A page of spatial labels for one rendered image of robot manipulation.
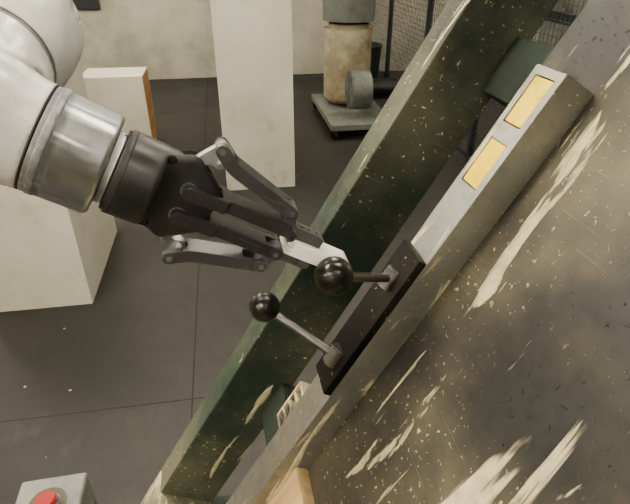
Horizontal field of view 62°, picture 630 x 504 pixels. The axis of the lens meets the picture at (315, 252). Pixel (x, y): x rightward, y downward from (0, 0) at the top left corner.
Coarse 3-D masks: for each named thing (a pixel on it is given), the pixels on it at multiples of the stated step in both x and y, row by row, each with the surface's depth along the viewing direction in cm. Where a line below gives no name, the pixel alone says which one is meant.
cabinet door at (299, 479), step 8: (296, 472) 67; (304, 472) 67; (288, 480) 68; (296, 480) 66; (304, 480) 66; (280, 488) 69; (288, 488) 67; (296, 488) 65; (304, 488) 65; (280, 496) 68; (288, 496) 66; (296, 496) 65; (304, 496) 64; (312, 496) 65
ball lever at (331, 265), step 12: (324, 264) 49; (336, 264) 49; (348, 264) 50; (324, 276) 49; (336, 276) 48; (348, 276) 49; (360, 276) 53; (372, 276) 54; (384, 276) 56; (396, 276) 57; (324, 288) 49; (336, 288) 49; (348, 288) 50; (384, 288) 58
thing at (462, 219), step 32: (544, 96) 49; (576, 96) 48; (512, 128) 51; (544, 128) 50; (512, 160) 51; (448, 192) 56; (480, 192) 52; (512, 192) 52; (448, 224) 54; (480, 224) 54; (448, 256) 55; (416, 288) 56; (416, 320) 59; (384, 352) 60; (320, 384) 65; (352, 384) 62; (288, 416) 69; (320, 416) 64; (288, 448) 66; (320, 448) 67; (256, 480) 71
